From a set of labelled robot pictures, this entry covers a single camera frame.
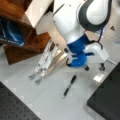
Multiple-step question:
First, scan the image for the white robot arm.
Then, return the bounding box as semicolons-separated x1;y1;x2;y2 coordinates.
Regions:
52;0;112;71

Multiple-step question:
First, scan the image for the black pen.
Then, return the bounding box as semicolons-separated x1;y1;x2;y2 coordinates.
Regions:
62;75;76;98

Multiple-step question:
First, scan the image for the white cabinet block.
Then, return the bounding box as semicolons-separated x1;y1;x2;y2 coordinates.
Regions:
25;0;53;28

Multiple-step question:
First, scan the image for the wooden shelf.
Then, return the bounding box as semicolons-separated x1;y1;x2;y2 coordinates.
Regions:
0;0;50;65

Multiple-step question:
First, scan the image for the black box lid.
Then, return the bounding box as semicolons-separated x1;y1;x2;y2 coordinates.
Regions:
87;62;120;120

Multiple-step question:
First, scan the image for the silver folding laptop stand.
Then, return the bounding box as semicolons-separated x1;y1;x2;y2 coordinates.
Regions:
29;40;67;84

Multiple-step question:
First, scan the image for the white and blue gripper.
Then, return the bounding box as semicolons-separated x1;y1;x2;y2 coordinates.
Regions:
66;35;109;71

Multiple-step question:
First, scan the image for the blue book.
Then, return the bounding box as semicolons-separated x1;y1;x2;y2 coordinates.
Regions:
0;17;24;46

